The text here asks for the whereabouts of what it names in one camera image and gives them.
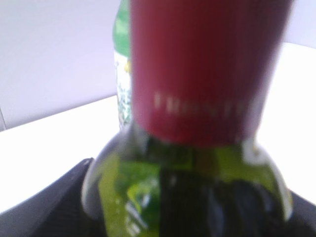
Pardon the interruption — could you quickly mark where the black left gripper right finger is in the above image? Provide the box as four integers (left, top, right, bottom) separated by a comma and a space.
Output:
283, 191, 316, 237

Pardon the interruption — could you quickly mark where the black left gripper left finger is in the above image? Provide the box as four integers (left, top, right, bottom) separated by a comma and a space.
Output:
0, 158, 106, 237

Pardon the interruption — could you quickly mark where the dark red wine bottle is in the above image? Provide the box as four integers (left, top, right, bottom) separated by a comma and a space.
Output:
82, 0, 293, 237

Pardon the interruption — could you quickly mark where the green plastic soda bottle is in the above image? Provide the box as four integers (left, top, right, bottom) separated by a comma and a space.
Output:
113, 0, 131, 129

